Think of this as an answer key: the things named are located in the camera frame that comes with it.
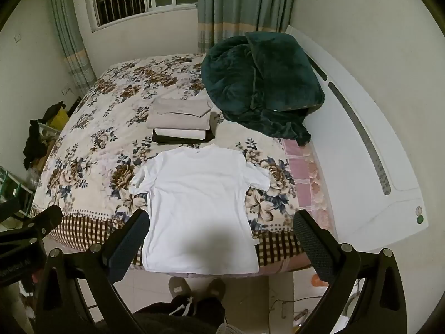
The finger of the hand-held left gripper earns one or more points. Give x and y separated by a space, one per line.
38 221

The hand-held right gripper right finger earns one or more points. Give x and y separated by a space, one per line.
313 247

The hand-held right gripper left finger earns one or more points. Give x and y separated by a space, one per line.
128 247

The white t-shirt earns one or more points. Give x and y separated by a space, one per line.
198 208

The pile of dark clothes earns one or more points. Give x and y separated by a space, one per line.
34 139

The green crate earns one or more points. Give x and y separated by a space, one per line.
14 188

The grey slipper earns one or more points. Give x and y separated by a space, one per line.
216 288
179 287

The pink lace cloth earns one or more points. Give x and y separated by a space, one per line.
306 181

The floral bedsheet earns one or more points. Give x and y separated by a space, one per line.
100 139

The yellow box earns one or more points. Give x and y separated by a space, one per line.
57 118

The white bed headboard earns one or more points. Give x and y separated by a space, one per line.
361 153

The folded white garment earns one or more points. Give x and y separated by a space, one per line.
180 133

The folded beige garment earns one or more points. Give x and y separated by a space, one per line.
179 121

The folded beige collared shirt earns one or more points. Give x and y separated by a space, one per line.
182 106

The dark green plush blanket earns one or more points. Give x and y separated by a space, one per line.
260 83

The grey-green curtain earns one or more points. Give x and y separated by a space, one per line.
243 3
71 41

